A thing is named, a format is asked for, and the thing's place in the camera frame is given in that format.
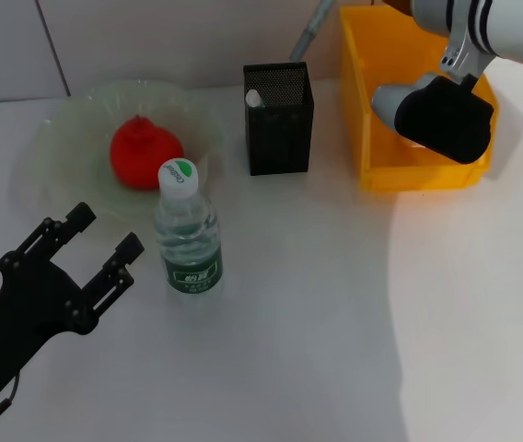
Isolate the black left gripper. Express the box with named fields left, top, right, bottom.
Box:
left=0, top=202, right=146, bottom=401

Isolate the green label water bottle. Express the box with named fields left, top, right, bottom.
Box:
left=154, top=157, right=224, bottom=296

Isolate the red tomato-shaped toy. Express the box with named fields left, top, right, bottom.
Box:
left=108, top=114, right=185, bottom=192

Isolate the grey marker pen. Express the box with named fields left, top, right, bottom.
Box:
left=288, top=0, right=336, bottom=64

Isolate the green glass fruit plate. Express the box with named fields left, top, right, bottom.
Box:
left=10, top=78, right=228, bottom=240

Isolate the black mesh pen holder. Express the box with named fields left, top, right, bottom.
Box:
left=242, top=61, right=314, bottom=177

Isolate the yellow plastic bin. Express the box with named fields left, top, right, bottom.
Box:
left=338, top=4, right=500, bottom=193

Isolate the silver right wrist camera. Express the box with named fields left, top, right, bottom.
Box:
left=370, top=73, right=496, bottom=166

